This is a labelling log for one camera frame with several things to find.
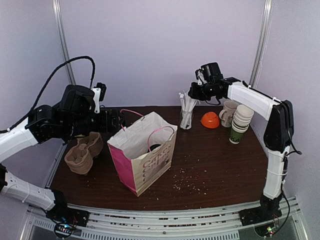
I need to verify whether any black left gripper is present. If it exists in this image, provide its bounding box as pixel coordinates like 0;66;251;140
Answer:
63;108;124;138

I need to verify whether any stack of cardboard cup carriers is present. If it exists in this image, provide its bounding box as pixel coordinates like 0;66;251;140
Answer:
64;132;104;175

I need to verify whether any stack of paper cups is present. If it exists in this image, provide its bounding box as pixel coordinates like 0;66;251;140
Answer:
229;104;254;145

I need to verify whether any pink and white paper bag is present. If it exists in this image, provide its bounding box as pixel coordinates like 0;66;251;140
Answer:
107;111;178;196

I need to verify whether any single black cup lid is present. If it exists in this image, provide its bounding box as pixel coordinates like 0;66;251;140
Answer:
148;144;161;153

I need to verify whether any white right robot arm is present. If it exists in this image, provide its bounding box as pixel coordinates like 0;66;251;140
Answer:
188;62;294;226

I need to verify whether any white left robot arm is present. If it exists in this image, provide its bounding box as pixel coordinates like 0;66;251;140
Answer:
0;82;115;226

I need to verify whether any beige ceramic mug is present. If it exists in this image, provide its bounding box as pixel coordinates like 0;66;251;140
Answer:
218;100;238;128

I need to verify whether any glass jar of straws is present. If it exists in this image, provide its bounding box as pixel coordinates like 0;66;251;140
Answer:
178;91;200;130

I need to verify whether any orange bowl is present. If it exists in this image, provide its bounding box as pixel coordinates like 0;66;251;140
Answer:
200;111;220;129

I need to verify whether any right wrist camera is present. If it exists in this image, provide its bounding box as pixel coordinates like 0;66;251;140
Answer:
195;68;204;86

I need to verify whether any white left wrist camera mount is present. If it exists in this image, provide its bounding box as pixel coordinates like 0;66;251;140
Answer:
91;82;108;114

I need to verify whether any right aluminium frame post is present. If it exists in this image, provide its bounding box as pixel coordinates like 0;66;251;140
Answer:
249;0;273;87

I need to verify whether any aluminium frame post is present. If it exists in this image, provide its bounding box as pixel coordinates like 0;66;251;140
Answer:
249;0;273;87
52;0;76;85

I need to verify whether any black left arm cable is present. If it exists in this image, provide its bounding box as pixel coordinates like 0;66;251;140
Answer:
0;56;97;133

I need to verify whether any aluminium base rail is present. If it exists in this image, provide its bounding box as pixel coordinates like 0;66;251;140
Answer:
17;197;310;240

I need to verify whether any left aluminium frame post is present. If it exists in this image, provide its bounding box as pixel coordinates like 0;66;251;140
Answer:
52;0;76;85

